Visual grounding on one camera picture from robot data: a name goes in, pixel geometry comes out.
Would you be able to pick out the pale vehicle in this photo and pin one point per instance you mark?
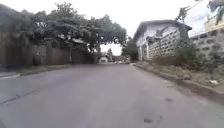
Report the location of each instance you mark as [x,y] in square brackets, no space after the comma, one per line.
[103,60]

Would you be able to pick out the dark green bush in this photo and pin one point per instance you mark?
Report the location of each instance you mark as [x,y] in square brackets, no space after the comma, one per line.
[130,50]

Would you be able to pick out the grey asphalt road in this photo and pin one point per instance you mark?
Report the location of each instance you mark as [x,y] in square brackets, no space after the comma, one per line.
[100,96]

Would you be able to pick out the white house with dark roof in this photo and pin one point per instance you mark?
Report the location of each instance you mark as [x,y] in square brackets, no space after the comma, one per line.
[150,35]

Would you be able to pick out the large dark green trees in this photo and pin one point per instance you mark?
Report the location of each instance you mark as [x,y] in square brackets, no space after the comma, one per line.
[70,28]

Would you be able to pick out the weedy dirt verge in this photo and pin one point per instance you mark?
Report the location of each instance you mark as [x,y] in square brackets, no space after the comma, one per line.
[186,75]

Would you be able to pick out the concrete kerb strip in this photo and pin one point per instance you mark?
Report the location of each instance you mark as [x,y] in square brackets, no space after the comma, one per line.
[26,70]

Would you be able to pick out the thin tree with sparse leaves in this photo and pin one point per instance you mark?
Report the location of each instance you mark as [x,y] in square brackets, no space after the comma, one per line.
[183,13]

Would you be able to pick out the dark boundary wall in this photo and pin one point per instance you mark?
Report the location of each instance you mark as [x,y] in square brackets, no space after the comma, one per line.
[50,56]

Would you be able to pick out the grey concrete block wall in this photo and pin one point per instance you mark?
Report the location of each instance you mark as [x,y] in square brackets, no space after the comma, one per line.
[203,45]

